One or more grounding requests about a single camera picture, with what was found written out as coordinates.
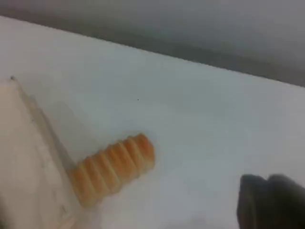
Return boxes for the ridged golden bread roll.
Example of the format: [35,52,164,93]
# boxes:
[70,133,156,208]

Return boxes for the white canvas handbag green handles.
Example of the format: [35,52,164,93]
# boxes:
[0,75,81,229]

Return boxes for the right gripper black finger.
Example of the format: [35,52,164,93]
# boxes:
[266,174,305,229]
[235,174,275,229]

